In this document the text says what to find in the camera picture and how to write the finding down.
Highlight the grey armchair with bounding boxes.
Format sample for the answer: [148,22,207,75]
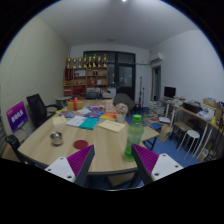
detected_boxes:
[112,92,137,113]

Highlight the pink flowers in white pot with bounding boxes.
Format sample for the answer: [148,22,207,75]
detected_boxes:
[114,102,129,123]

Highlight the cluttered wooden side desk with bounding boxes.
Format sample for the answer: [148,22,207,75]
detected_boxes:
[173,98,224,161]

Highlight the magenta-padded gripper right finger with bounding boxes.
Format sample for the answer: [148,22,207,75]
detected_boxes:
[130,143,184,186]

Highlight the teal book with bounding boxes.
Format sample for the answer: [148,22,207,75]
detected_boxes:
[78,117,100,131]

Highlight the black chair with armrest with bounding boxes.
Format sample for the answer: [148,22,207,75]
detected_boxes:
[4,134,26,164]

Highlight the small beige book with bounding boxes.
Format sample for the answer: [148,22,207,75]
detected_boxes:
[51,114,68,126]

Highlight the black framed glass door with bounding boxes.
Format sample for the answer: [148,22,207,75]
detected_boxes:
[83,50,137,101]

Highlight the standing orange card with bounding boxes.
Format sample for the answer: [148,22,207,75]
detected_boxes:
[105,99,115,114]

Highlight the small round white table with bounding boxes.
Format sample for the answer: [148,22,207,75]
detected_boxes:
[55,95,73,108]

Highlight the small metal cup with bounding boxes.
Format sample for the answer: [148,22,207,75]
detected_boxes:
[49,131,64,147]

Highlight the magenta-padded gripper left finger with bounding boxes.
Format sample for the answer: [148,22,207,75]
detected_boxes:
[44,144,96,188]

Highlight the white booklet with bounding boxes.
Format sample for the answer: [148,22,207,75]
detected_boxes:
[65,115,88,128]

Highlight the brown paper bag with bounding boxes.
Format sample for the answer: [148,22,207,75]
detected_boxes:
[157,124,174,144]

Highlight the green drink bottle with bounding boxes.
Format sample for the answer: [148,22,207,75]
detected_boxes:
[123,114,145,163]

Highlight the blue printed book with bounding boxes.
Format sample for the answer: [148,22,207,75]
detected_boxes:
[83,111,105,120]

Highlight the wooden shelf unit with trophies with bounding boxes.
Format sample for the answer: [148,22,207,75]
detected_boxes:
[63,53,109,98]

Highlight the black office chair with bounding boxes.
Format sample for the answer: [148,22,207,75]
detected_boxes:
[26,93,63,129]

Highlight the black computer monitor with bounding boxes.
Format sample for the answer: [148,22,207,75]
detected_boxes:
[163,86,177,99]

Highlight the white wall air conditioner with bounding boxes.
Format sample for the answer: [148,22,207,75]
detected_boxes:
[149,52,165,64]

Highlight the gift box with red ribbon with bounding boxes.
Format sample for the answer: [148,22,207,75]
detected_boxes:
[66,96,85,112]

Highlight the white round stool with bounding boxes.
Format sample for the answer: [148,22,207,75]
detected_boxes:
[176,129,201,160]

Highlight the orange red book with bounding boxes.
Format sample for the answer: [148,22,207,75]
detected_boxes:
[99,111,117,121]

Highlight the flat round red coaster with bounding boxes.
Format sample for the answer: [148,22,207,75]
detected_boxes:
[72,139,90,150]

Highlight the purple sign board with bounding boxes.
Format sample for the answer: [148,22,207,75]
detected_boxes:
[5,100,30,134]

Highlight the pink packet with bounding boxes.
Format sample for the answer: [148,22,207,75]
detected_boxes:
[88,104,106,113]

